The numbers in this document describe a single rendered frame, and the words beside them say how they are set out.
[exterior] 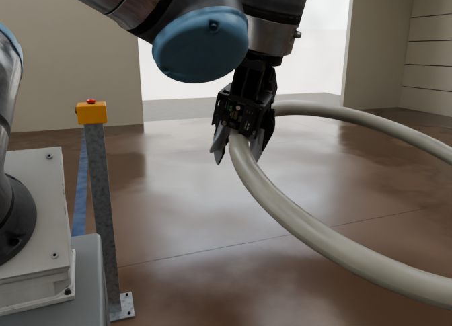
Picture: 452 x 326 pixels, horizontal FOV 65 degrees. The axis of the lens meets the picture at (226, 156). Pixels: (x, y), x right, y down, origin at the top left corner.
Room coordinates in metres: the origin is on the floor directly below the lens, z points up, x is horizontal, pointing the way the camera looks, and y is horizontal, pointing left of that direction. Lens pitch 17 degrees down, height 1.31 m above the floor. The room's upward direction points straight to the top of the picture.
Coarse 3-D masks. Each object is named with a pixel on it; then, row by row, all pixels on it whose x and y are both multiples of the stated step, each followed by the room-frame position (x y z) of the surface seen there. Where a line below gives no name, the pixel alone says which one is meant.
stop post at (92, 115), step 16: (80, 112) 1.50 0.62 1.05; (96, 112) 1.52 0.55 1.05; (96, 128) 1.53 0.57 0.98; (96, 144) 1.53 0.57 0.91; (96, 160) 1.53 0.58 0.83; (96, 176) 1.53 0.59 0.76; (96, 192) 1.52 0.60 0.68; (96, 208) 1.52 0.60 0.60; (96, 224) 1.52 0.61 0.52; (112, 224) 1.54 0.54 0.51; (112, 240) 1.54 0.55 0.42; (112, 256) 1.54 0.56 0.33; (112, 272) 1.54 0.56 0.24; (112, 288) 1.53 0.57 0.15; (112, 304) 1.53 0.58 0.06; (128, 304) 1.59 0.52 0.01; (112, 320) 1.47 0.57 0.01
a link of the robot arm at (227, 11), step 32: (96, 0) 0.30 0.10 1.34; (128, 0) 0.30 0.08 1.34; (160, 0) 0.31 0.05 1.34; (192, 0) 0.32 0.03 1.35; (224, 0) 0.34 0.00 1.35; (160, 32) 0.32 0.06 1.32; (192, 32) 0.31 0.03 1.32; (224, 32) 0.32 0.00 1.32; (160, 64) 0.34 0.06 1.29; (192, 64) 0.34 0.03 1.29; (224, 64) 0.35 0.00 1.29
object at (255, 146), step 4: (260, 132) 0.56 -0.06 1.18; (252, 136) 0.57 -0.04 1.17; (260, 136) 0.56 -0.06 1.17; (248, 140) 0.57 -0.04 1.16; (252, 140) 0.57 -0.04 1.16; (256, 140) 0.55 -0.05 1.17; (260, 140) 0.57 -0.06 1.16; (252, 144) 0.55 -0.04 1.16; (256, 144) 0.56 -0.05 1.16; (260, 144) 0.57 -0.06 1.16; (252, 148) 0.54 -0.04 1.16; (256, 148) 0.56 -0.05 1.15; (260, 148) 0.57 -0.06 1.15; (252, 152) 0.54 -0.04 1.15; (256, 152) 0.57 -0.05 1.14; (260, 152) 0.57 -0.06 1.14; (256, 156) 0.57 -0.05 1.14; (256, 160) 0.57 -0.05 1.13
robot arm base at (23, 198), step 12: (12, 180) 0.60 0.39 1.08; (12, 192) 0.55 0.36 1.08; (24, 192) 0.61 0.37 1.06; (12, 204) 0.54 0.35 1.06; (24, 204) 0.58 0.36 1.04; (12, 216) 0.54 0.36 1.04; (24, 216) 0.57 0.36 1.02; (36, 216) 0.62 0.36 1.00; (0, 228) 0.52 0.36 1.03; (12, 228) 0.54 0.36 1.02; (24, 228) 0.57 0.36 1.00; (0, 240) 0.52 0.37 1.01; (12, 240) 0.56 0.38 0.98; (24, 240) 0.57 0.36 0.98; (0, 252) 0.53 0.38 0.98; (12, 252) 0.55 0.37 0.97; (0, 264) 0.54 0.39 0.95
